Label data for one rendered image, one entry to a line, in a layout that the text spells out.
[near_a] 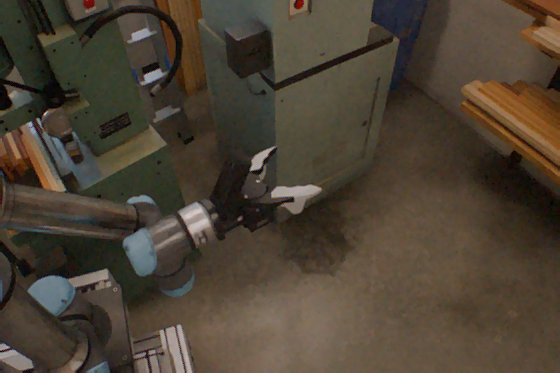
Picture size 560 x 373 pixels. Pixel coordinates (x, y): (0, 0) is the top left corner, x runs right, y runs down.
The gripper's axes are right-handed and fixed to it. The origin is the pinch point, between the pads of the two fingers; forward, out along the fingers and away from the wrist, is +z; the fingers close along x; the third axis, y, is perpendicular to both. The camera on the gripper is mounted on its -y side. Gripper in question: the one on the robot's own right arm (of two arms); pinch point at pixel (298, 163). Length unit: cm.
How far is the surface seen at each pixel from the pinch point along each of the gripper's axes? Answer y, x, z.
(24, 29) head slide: -17, -74, -37
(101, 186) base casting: 38, -67, -37
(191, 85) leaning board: 90, -194, 41
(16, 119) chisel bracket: 9, -80, -52
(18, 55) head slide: -11, -75, -42
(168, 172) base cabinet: 48, -71, -13
